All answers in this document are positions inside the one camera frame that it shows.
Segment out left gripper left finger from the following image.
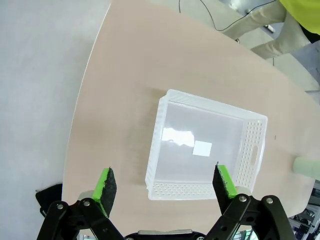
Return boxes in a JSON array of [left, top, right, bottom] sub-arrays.
[[36, 166, 126, 240]]

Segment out aluminium frame rack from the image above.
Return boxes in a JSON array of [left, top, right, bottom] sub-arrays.
[[287, 178, 320, 240]]

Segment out black bag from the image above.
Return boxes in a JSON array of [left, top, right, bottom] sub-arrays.
[[34, 183, 63, 218]]

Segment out thin black floor cable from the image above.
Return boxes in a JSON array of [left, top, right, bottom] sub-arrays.
[[177, 0, 252, 32]]

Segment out white perforated plastic basket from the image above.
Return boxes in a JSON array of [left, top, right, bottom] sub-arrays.
[[144, 88, 269, 201]]

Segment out pale green paper cup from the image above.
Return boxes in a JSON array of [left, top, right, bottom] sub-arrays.
[[292, 156, 320, 180]]

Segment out person in yellow cape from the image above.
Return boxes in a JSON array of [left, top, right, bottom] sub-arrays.
[[222, 0, 320, 60]]

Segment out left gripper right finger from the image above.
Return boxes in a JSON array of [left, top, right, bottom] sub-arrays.
[[204, 162, 297, 240]]

